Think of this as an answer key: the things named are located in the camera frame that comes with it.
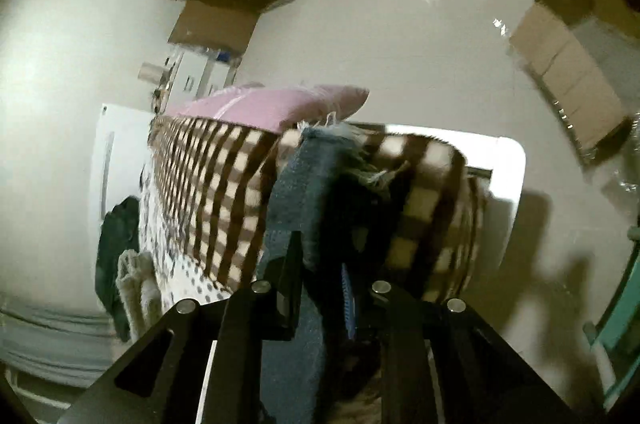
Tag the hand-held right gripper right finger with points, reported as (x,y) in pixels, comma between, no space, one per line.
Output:
(350,304)

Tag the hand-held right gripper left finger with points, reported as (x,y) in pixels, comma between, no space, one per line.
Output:
(286,284)

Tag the blue denim pants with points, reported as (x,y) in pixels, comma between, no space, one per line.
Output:
(310,184)

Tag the white dotted bed sheet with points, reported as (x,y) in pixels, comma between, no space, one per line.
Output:
(175,264)

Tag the brown checkered blanket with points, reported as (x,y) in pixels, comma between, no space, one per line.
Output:
(225,184)

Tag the beige knitted cloth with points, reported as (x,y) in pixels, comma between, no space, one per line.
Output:
(137,289)

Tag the dark green garment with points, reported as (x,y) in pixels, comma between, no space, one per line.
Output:
(116,254)

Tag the pink pillow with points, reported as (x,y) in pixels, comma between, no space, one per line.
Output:
(270,107)

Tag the flattened cardboard box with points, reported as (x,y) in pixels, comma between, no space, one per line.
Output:
(225,12)

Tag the open cardboard box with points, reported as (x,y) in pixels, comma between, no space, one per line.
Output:
(570,49)

